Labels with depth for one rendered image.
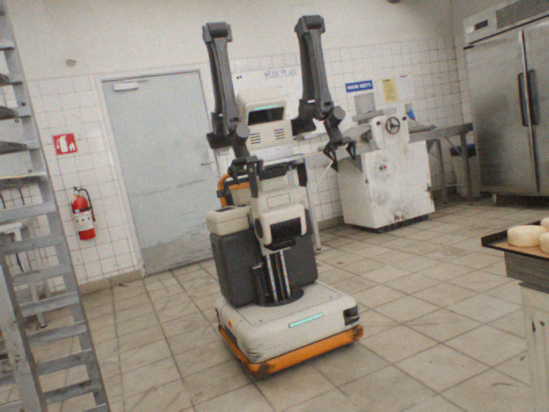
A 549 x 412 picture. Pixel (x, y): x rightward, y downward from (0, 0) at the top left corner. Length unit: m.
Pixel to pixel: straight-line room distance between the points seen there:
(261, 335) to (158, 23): 3.61
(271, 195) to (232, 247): 0.40
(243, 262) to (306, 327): 0.48
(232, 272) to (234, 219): 0.28
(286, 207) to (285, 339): 0.63
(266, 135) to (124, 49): 2.96
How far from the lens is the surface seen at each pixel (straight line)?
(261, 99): 2.02
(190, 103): 4.81
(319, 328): 2.22
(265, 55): 5.13
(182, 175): 4.73
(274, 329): 2.13
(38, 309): 1.44
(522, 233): 0.71
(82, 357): 1.47
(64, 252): 1.39
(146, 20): 4.91
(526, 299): 0.76
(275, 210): 2.06
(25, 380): 1.01
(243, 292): 2.37
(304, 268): 2.48
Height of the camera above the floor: 1.11
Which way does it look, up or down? 8 degrees down
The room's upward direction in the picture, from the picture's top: 11 degrees counter-clockwise
